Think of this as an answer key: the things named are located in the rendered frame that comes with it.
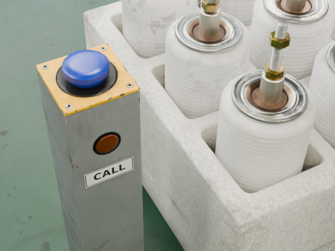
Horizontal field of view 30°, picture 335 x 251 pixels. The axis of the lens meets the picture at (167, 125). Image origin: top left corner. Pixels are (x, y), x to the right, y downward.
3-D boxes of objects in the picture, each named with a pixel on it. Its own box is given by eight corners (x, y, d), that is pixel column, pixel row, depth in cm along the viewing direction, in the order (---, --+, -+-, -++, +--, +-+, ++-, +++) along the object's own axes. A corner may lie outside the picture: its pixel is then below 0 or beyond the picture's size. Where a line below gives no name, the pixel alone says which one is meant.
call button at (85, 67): (117, 86, 54) (116, 68, 53) (74, 101, 53) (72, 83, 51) (98, 60, 57) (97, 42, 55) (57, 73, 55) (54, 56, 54)
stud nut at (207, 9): (207, 0, 68) (208, -6, 67) (221, 5, 67) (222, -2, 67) (199, 9, 67) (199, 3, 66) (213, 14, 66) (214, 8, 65)
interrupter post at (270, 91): (255, 90, 63) (259, 65, 61) (279, 91, 63) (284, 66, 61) (258, 107, 61) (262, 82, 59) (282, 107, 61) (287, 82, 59)
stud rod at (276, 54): (265, 83, 61) (275, 20, 56) (275, 83, 61) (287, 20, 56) (266, 89, 61) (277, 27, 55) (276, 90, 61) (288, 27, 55)
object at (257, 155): (208, 175, 78) (218, 65, 65) (284, 176, 78) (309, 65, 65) (212, 240, 72) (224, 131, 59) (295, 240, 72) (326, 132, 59)
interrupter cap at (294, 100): (228, 73, 65) (229, 68, 64) (301, 74, 65) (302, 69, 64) (234, 126, 60) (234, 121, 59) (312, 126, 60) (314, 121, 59)
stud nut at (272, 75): (263, 67, 61) (264, 61, 60) (280, 67, 61) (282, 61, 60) (265, 80, 59) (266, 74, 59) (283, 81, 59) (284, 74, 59)
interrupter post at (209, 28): (195, 28, 70) (197, 4, 68) (216, 26, 70) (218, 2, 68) (200, 42, 68) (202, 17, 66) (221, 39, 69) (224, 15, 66)
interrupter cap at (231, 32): (169, 17, 72) (169, 12, 71) (233, 11, 73) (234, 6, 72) (181, 59, 66) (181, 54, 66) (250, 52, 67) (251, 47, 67)
